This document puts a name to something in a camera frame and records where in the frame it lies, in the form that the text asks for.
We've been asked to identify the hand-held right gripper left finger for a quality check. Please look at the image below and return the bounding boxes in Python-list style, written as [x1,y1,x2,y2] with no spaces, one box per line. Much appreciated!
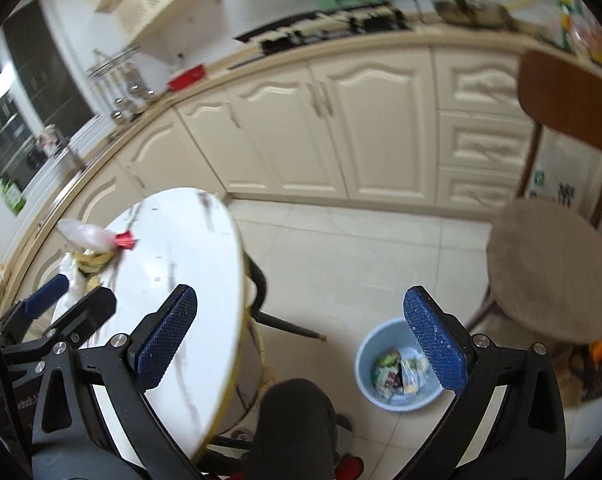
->
[31,284,202,480]

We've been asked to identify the dark kitchen window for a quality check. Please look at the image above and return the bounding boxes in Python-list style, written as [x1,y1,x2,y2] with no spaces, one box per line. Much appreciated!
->
[0,0,94,191]

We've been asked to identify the green snack packet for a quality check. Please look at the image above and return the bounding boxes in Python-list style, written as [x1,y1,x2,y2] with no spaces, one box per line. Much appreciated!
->
[376,350,402,376]

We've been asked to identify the black table leg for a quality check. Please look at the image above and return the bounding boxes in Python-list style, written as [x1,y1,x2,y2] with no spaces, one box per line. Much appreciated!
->
[243,252,328,342]

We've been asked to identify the yellow snack packet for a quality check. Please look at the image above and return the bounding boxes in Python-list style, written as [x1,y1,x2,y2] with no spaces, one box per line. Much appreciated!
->
[74,247,116,273]

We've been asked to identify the colourful food packets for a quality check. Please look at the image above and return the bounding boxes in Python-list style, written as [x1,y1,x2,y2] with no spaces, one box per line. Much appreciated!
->
[546,0,602,66]

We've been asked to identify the white snack bag yellow label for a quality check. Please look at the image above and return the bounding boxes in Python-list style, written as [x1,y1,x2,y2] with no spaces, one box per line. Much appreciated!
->
[398,357,424,396]

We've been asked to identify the red baking tray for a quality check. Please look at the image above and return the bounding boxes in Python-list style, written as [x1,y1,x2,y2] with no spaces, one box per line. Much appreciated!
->
[167,64,207,92]

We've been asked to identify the light blue trash bin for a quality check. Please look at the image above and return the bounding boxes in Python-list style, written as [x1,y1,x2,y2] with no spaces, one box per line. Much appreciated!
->
[356,319,444,413]

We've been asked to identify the white bag green print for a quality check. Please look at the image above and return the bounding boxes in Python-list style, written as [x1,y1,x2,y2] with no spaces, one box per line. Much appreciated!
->
[523,130,602,226]

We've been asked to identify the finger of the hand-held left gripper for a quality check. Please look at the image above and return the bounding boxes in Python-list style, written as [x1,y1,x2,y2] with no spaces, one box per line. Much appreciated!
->
[0,274,70,341]
[6,287,118,356]

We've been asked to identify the metal kitchen faucet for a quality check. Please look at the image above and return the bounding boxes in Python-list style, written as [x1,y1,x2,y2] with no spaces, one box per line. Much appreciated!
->
[51,137,89,171]

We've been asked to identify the red slipper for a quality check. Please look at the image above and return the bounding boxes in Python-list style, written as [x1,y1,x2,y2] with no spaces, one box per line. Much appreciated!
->
[338,452,364,480]

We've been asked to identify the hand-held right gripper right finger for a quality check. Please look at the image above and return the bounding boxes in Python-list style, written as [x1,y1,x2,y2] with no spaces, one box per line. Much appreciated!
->
[396,285,568,480]

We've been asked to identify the wooden chair beige cushion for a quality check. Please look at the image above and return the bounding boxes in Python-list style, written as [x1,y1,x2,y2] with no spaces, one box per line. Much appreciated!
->
[468,50,602,346]

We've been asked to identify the black gas stove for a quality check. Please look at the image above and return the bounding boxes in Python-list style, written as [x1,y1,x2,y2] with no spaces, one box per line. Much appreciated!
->
[233,5,413,57]

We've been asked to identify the green bottle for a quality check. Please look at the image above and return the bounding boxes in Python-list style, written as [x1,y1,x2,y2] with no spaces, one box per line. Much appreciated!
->
[0,175,28,217]

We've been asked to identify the person's dark trouser leg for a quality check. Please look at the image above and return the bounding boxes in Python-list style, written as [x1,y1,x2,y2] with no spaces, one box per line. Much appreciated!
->
[243,379,339,480]

